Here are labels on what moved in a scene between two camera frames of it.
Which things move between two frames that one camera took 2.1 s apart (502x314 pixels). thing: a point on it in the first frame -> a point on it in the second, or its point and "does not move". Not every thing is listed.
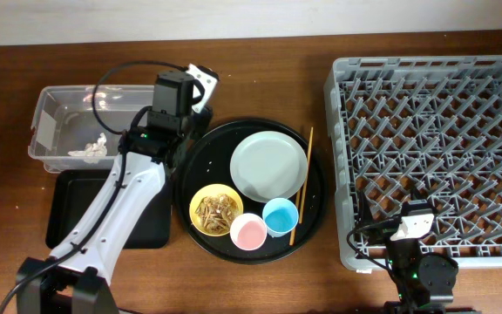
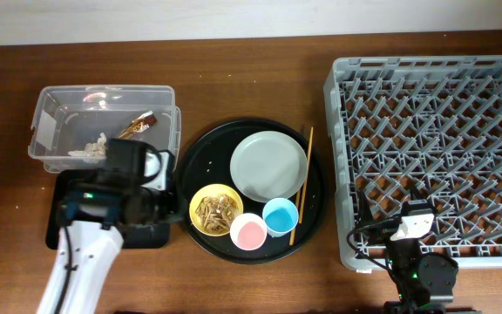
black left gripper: (205, 121) -> (168, 207)
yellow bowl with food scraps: (213, 208) does not move
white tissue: (93, 153) does not move
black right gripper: (383, 232) does not move
